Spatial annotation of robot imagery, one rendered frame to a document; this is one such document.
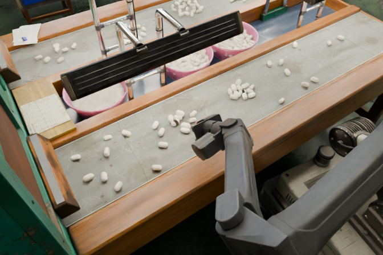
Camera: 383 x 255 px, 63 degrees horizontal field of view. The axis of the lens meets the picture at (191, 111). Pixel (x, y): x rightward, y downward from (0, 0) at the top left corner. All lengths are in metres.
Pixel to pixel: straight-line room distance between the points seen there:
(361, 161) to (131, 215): 0.69
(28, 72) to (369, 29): 1.72
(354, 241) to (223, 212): 0.98
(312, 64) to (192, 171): 0.82
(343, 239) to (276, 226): 0.96
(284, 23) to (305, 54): 0.38
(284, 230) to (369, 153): 0.17
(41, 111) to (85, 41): 0.52
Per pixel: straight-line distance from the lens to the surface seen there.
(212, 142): 0.85
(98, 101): 1.37
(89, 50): 1.63
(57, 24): 1.82
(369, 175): 0.51
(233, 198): 0.51
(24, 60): 1.67
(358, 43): 1.83
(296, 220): 0.46
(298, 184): 1.46
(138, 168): 1.12
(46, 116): 1.30
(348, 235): 1.43
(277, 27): 1.93
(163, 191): 1.03
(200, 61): 1.50
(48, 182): 1.01
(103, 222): 1.02
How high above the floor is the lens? 1.68
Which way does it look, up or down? 48 degrees down
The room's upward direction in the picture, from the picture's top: 1 degrees clockwise
